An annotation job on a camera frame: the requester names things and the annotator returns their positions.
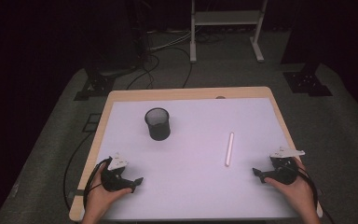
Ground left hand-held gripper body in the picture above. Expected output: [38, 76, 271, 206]
[100, 151, 132, 192]

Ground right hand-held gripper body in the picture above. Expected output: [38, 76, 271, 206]
[268, 147, 306, 186]

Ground person's left hand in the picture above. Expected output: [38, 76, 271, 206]
[81, 163, 133, 220]

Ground person's right hand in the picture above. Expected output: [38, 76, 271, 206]
[263, 157, 321, 218]

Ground white pen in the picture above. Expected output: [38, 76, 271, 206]
[224, 132, 235, 168]

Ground white table mat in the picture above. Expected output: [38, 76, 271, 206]
[79, 97, 324, 221]

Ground black mesh pen holder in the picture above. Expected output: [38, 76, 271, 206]
[144, 106, 172, 142]

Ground black stand base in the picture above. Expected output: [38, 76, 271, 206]
[73, 63, 117, 102]
[282, 62, 334, 98]

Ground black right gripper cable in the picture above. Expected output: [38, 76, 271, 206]
[287, 161, 336, 224]

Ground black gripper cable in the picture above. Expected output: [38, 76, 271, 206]
[62, 132, 114, 218]
[287, 161, 336, 224]

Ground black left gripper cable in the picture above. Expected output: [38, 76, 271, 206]
[62, 132, 114, 218]

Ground black floor cables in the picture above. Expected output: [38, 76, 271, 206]
[124, 28, 227, 91]

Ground white metal stand frame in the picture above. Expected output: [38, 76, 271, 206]
[189, 0, 269, 64]

